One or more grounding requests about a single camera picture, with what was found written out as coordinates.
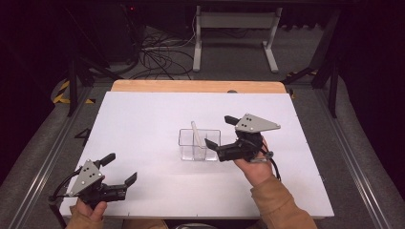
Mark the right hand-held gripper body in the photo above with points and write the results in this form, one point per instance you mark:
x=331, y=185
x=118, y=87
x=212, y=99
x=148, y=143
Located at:
x=254, y=124

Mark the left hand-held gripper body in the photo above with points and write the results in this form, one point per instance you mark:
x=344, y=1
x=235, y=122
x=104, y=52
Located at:
x=86, y=179

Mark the white pen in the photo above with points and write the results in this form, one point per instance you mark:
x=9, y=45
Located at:
x=196, y=133

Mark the clear acrylic organizer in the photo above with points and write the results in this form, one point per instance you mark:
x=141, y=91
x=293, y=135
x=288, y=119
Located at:
x=191, y=152

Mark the person's left hand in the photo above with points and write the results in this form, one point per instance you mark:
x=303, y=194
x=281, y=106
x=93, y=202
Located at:
x=91, y=214

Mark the person's right hand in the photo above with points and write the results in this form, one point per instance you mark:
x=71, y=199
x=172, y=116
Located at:
x=256, y=171

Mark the person's tan trouser leg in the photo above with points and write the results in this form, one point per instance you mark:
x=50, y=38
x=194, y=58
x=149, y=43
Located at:
x=143, y=224

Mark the wooden table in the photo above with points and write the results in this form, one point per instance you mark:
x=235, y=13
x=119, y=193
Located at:
x=191, y=86

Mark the white board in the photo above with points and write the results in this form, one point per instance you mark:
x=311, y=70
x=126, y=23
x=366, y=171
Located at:
x=153, y=120

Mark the yellow black floor tape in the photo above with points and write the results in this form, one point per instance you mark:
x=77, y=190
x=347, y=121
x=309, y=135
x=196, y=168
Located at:
x=62, y=92
x=294, y=74

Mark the black metal stand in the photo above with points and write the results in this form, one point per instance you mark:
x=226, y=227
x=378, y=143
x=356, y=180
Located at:
x=332, y=86
x=73, y=86

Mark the small black bracket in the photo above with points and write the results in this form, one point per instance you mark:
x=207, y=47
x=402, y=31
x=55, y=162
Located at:
x=83, y=135

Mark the aluminium floor rail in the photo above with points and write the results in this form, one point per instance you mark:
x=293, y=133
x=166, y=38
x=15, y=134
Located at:
x=350, y=159
x=47, y=162

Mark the white metal desk frame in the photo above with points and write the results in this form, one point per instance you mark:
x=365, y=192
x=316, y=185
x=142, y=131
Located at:
x=235, y=20

